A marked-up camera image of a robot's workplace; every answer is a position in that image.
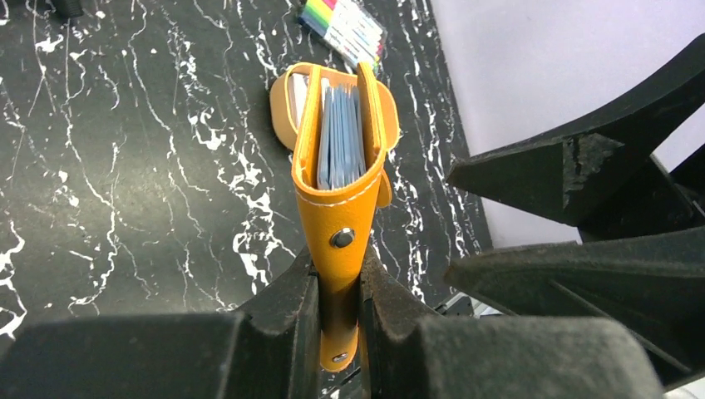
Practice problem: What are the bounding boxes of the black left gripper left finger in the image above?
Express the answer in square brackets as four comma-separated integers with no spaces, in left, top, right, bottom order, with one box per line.
[1,249,320,398]

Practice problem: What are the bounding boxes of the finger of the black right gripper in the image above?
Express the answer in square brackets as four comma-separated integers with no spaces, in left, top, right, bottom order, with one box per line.
[446,35,704,226]
[444,227,704,386]

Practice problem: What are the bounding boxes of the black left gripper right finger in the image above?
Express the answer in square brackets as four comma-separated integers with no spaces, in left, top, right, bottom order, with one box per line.
[359,250,663,398]

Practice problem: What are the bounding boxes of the orange leather card holder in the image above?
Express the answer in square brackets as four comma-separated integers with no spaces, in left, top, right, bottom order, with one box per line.
[292,62,399,372]

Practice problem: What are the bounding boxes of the credit card in tray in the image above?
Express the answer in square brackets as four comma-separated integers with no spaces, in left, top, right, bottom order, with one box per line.
[288,73,308,128]

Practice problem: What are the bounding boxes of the orange oval tray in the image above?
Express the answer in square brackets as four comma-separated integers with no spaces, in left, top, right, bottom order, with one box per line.
[269,62,400,150]

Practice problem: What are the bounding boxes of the pack of coloured markers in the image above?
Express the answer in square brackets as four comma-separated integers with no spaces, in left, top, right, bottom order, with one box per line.
[298,0,387,73]

